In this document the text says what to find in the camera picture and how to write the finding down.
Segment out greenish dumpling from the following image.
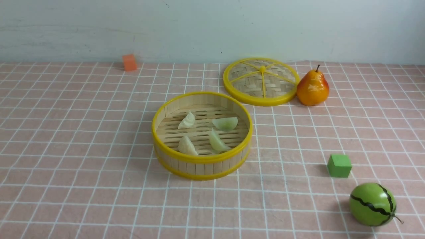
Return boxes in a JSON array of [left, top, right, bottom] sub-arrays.
[[209, 128, 231, 153], [212, 117, 238, 132]]

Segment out pale dumpling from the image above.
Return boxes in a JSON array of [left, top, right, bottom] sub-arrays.
[[178, 111, 196, 129], [178, 135, 198, 156]]

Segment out bamboo steamer tray yellow rims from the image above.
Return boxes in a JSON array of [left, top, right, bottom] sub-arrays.
[[152, 91, 253, 180]]

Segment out woven bamboo steamer lid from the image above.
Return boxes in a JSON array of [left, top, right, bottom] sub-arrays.
[[223, 57, 300, 107]]

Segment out orange foam cube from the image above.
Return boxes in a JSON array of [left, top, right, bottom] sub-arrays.
[[122, 54, 138, 72]]

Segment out orange yellow toy pear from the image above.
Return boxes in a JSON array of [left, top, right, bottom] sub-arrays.
[[297, 65, 330, 106]]

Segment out green foam cube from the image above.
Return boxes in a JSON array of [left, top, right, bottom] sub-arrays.
[[327, 153, 352, 178]]

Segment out pink checkered tablecloth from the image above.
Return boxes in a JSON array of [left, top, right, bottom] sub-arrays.
[[0, 62, 425, 239]]

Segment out green toy watermelon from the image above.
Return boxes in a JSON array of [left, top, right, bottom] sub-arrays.
[[349, 183, 404, 227]]

